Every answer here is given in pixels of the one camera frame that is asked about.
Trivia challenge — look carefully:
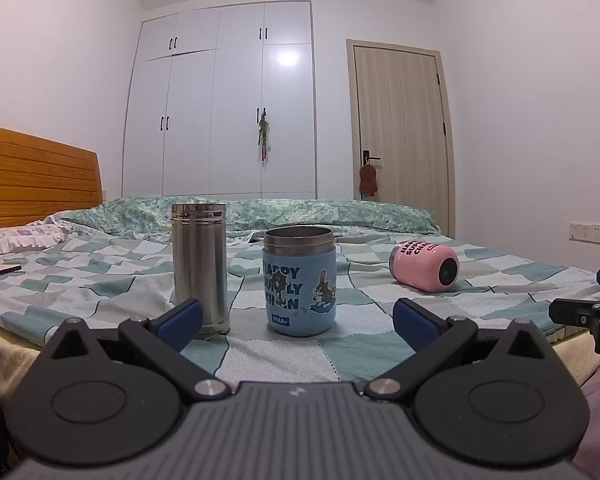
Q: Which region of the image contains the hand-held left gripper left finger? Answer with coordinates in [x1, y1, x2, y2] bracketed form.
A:
[40, 298, 231, 403]

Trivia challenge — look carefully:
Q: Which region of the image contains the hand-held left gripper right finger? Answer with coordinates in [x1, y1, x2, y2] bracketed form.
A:
[364, 298, 561, 403]

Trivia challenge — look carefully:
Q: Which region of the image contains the pink cup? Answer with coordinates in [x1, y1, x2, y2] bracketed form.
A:
[388, 241, 460, 294]

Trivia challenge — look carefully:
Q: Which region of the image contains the tall stainless steel cup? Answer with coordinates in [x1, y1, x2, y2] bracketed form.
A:
[171, 203, 231, 339]

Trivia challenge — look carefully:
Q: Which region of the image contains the blue cartoon print cup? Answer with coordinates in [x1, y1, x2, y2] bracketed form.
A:
[262, 226, 338, 337]

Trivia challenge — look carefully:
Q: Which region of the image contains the checkered bed sheet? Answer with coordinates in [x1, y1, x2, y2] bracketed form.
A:
[0, 227, 600, 382]

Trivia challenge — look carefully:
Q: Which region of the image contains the brown plush toy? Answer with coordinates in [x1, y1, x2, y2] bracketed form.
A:
[358, 162, 379, 199]

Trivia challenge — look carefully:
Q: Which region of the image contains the green floral quilt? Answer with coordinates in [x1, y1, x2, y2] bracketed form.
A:
[61, 196, 441, 236]

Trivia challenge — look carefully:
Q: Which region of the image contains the beige blanket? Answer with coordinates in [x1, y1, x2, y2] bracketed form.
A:
[0, 327, 600, 413]

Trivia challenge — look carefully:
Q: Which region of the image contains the purple floral pillow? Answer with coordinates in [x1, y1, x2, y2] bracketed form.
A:
[0, 219, 77, 266]

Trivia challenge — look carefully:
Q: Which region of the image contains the wooden headboard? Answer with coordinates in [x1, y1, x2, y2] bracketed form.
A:
[0, 122, 104, 231]

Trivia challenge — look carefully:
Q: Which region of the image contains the green hanging ornament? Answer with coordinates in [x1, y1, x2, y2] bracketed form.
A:
[256, 108, 271, 162]

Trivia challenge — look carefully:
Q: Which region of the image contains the white wardrobe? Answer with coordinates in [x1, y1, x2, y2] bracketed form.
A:
[121, 1, 317, 201]

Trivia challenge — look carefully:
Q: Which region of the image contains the light wooden door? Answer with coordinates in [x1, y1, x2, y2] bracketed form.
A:
[346, 38, 455, 237]

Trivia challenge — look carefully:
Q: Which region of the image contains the white wall socket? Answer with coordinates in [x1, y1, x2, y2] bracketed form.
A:
[568, 222, 600, 245]

